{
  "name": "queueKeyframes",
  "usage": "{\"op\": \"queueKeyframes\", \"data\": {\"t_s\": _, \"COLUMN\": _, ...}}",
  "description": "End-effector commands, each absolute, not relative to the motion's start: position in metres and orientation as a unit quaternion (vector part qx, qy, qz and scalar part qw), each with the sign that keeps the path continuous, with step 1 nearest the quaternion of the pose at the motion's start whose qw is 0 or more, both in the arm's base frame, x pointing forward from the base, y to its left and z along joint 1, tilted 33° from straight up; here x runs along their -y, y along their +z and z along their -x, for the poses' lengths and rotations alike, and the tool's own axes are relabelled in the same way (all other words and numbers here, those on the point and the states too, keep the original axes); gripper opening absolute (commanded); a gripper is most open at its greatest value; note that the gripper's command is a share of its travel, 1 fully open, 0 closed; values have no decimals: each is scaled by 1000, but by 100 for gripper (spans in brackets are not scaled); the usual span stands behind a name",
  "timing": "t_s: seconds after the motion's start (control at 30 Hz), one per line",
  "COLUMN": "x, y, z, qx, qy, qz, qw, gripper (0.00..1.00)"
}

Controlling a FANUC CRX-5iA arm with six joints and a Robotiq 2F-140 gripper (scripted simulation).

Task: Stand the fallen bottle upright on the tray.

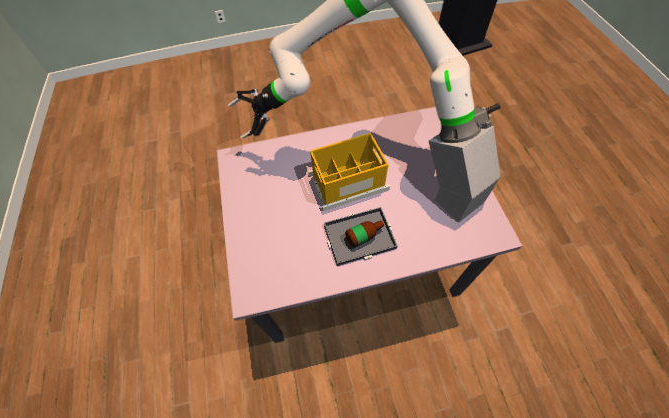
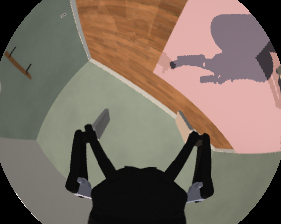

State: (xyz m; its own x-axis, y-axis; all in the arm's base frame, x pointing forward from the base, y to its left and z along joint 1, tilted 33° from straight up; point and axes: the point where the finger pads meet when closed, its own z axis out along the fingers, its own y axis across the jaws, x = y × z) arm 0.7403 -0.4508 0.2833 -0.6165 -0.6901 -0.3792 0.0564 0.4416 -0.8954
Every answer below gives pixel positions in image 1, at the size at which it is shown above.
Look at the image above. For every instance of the yellow open crate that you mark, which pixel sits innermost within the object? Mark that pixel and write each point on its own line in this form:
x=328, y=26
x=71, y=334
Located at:
x=336, y=162

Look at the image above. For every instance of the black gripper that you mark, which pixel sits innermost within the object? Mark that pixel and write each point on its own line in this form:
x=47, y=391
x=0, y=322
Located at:
x=262, y=109

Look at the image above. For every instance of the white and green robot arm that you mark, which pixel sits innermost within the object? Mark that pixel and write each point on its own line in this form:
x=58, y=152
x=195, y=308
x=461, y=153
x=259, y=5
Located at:
x=450, y=83

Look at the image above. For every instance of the brown bottle with green label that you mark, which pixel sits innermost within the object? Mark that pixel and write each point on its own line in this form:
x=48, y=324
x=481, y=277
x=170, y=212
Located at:
x=362, y=232

